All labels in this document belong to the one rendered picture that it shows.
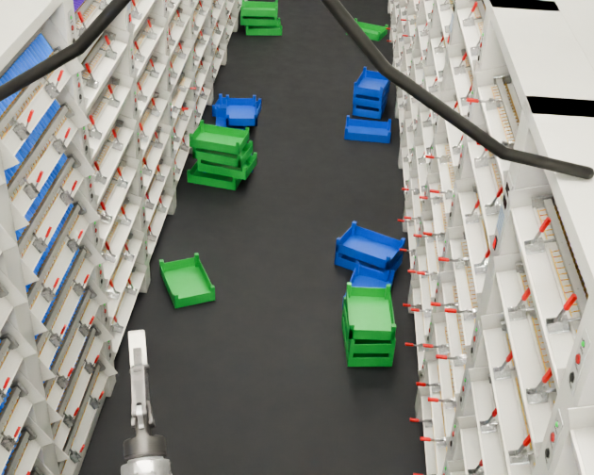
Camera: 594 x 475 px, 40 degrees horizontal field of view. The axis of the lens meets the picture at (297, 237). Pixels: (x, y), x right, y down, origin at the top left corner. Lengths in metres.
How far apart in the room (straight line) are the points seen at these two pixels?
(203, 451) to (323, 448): 0.48
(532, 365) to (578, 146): 0.48
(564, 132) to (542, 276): 0.31
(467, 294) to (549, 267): 0.86
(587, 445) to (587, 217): 0.41
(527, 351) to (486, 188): 0.70
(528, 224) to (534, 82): 0.35
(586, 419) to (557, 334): 0.24
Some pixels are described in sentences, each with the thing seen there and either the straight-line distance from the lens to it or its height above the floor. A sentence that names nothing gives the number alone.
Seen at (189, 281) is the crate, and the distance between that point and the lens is 4.16.
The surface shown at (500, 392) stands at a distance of 2.11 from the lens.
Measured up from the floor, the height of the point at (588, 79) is 1.76.
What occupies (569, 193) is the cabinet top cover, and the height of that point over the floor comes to 1.76.
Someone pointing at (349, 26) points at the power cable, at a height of 2.04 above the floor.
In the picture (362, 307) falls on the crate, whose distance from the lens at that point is 3.79.
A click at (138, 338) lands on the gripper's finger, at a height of 1.51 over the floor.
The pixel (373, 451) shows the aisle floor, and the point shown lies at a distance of 3.41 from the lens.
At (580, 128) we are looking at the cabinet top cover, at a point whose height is 1.76.
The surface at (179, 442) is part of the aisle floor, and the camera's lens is 3.41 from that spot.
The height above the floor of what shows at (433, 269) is 0.54.
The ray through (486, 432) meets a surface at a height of 0.93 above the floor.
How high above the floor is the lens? 2.56
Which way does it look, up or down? 35 degrees down
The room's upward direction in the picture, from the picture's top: 3 degrees clockwise
